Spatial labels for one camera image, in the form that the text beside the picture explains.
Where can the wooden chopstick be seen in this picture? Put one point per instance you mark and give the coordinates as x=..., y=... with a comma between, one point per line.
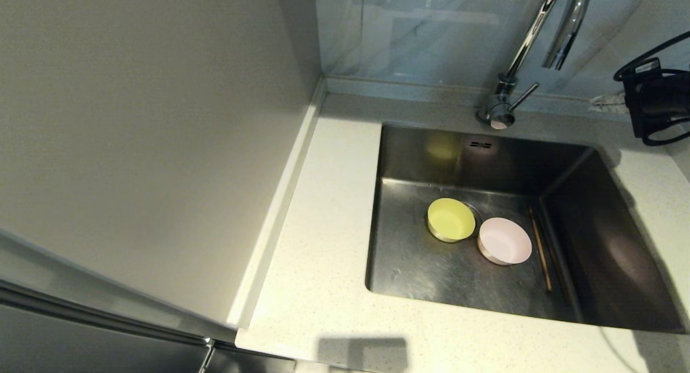
x=555, y=265
x=540, y=249

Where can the grey tall cabinet door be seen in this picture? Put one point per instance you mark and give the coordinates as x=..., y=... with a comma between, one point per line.
x=81, y=346

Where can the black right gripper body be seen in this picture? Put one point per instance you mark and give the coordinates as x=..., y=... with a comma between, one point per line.
x=663, y=101

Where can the stainless steel sink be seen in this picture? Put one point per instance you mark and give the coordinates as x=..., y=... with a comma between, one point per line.
x=431, y=276

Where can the metal sink drain strainer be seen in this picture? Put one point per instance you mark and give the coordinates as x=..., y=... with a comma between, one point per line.
x=479, y=219

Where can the chrome gooseneck faucet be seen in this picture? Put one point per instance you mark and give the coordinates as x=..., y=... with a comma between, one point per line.
x=504, y=101

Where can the pink plastic bowl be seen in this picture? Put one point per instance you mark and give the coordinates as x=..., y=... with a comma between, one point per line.
x=506, y=242

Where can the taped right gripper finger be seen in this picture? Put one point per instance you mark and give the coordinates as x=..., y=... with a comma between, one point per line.
x=609, y=102

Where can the yellow plastic bowl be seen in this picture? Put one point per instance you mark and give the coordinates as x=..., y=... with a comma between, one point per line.
x=451, y=219

